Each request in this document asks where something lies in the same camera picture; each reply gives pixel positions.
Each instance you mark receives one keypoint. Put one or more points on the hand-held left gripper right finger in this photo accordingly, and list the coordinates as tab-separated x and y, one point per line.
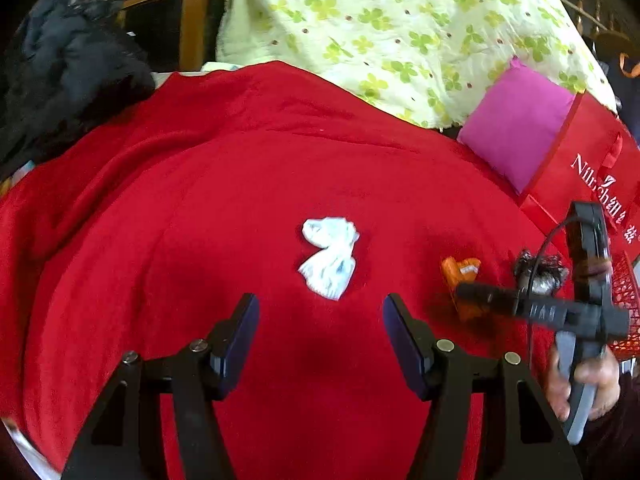
402	350

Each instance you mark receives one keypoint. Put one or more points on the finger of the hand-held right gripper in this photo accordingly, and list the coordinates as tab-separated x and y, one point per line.
490	297

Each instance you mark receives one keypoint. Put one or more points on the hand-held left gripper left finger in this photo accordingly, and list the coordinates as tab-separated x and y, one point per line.
240	345

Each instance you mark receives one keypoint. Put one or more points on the red plastic mesh basket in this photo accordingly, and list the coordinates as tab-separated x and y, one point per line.
627	305

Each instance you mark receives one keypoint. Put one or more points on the black plastic bag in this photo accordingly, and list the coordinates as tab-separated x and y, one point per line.
545	282

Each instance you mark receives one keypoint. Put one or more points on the person's right forearm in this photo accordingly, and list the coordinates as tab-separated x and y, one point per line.
615	440

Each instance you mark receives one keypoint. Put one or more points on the person's right hand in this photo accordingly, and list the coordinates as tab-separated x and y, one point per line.
607	380

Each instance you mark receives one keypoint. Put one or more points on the red blanket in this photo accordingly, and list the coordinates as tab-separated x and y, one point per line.
200	185

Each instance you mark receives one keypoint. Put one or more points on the magenta pillow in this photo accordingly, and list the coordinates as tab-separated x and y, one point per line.
515	125

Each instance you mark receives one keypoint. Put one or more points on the red paper bag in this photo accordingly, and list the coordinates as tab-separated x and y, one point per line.
600	130

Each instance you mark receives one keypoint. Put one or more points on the green clover print quilt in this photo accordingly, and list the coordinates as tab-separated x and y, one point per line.
400	25

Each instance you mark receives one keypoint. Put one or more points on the wooden bed frame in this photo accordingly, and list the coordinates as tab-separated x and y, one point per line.
192	25

